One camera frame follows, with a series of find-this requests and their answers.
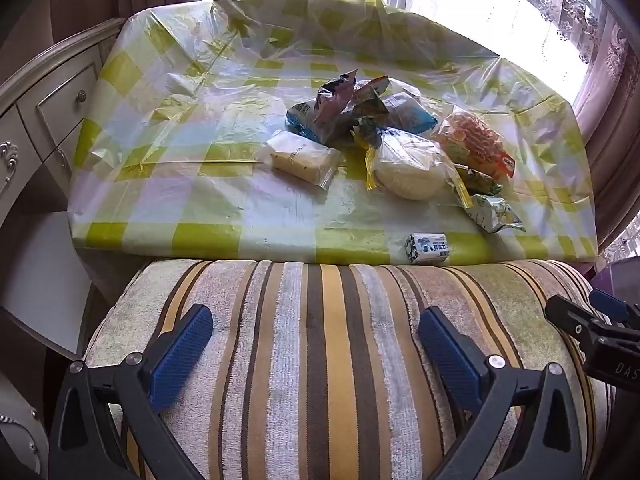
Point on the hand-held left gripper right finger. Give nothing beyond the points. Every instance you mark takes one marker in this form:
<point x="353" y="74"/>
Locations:
<point x="450" y="350"/>

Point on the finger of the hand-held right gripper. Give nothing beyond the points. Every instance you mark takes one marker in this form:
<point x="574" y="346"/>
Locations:
<point x="607" y="305"/>
<point x="567" y="314"/>

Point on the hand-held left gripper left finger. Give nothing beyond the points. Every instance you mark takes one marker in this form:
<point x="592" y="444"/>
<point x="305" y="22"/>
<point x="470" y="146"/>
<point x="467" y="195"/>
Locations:
<point x="182" y="350"/>

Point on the white green-print snack packet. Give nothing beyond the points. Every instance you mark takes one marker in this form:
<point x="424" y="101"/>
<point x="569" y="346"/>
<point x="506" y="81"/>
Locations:
<point x="495" y="212"/>

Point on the green snack packet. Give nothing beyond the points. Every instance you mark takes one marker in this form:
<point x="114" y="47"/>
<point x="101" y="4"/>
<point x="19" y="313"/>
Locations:
<point x="477" y="180"/>

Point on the blue-edged clear snack packet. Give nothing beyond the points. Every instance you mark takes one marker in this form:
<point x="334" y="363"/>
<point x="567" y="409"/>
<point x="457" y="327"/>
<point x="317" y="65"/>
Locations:
<point x="407" y="112"/>
<point x="312" y="122"/>

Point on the small white blue packet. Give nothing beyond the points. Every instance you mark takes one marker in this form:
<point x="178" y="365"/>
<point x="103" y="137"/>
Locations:
<point x="425" y="247"/>

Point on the checked plastic tablecloth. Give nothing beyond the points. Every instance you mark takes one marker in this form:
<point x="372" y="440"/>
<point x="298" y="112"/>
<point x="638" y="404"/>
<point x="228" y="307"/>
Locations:
<point x="200" y="200"/>

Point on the pink-brown embroidered curtain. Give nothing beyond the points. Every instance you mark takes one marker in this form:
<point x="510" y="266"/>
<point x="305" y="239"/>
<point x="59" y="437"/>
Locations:
<point x="610" y="125"/>

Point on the round white bun packet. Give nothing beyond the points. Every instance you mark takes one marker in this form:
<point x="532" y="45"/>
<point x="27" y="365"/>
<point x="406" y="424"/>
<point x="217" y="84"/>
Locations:
<point x="410" y="167"/>

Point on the orange snack packet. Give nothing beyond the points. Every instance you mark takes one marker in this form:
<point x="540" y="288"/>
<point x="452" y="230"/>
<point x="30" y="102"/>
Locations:
<point x="472" y="140"/>

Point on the clear white cake packet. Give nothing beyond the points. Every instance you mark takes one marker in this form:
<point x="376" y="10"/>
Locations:
<point x="300" y="157"/>

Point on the cream ornate dresser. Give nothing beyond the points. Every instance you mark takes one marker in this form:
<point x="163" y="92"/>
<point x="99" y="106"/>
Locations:
<point x="50" y="110"/>

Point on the pink black snack packet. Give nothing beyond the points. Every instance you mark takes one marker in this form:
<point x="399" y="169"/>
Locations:
<point x="336" y="94"/>

